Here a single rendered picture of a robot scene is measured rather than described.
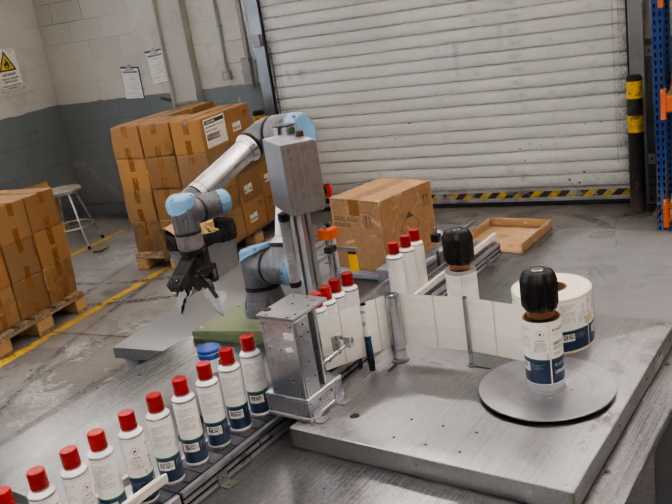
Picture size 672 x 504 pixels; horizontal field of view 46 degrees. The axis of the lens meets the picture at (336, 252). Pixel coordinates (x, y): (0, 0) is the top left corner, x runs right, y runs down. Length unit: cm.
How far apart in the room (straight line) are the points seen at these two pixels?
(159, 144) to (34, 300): 148
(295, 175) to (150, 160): 422
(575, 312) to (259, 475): 86
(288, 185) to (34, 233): 373
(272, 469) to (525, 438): 56
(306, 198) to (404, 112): 474
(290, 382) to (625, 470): 74
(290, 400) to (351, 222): 113
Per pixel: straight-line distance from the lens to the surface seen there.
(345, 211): 290
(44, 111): 890
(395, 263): 241
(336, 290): 216
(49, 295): 573
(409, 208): 291
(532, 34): 640
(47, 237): 570
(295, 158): 205
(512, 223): 329
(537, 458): 169
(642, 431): 187
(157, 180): 623
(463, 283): 215
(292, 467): 185
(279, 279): 249
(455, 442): 175
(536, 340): 182
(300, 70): 712
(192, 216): 224
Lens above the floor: 180
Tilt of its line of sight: 17 degrees down
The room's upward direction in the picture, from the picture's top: 9 degrees counter-clockwise
